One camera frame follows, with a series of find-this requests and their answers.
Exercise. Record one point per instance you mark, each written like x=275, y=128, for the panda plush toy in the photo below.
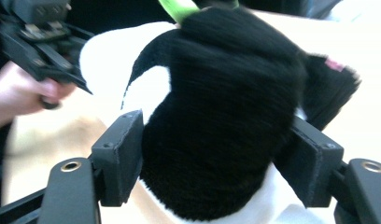
x=226, y=109

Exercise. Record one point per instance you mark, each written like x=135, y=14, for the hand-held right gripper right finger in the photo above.
x=313, y=168

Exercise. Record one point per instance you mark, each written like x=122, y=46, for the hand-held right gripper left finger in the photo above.
x=120, y=155

